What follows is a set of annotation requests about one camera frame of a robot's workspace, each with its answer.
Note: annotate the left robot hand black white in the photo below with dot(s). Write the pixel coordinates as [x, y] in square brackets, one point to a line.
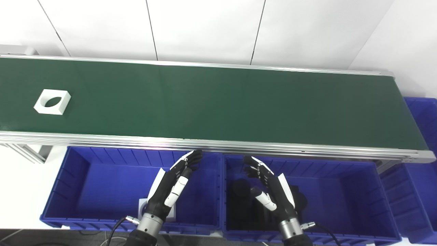
[164, 194]

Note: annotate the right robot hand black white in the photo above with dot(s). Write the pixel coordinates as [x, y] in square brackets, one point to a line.
[278, 194]

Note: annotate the white square part round hole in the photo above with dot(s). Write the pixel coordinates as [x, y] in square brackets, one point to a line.
[47, 111]
[140, 207]

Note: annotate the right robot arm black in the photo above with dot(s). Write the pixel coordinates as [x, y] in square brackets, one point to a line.
[293, 234]

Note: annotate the black round part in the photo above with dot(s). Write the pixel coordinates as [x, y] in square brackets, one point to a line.
[240, 188]

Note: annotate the blue plastic bin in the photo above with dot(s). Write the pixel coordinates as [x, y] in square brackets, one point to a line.
[341, 198]
[420, 191]
[102, 184]

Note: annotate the aluminium conveyor leg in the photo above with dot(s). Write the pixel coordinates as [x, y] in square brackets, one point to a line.
[29, 152]

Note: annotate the grey conveyor motor box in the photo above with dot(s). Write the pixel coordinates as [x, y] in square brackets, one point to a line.
[17, 50]

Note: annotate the green conveyor belt aluminium frame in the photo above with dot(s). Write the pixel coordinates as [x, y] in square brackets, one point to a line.
[218, 102]

